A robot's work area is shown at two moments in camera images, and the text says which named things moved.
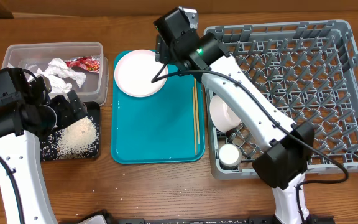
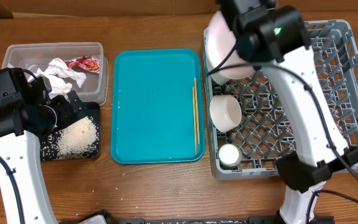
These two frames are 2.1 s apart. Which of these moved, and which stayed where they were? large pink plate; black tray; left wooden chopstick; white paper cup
Moved: large pink plate
Stayed: white paper cup; black tray; left wooden chopstick
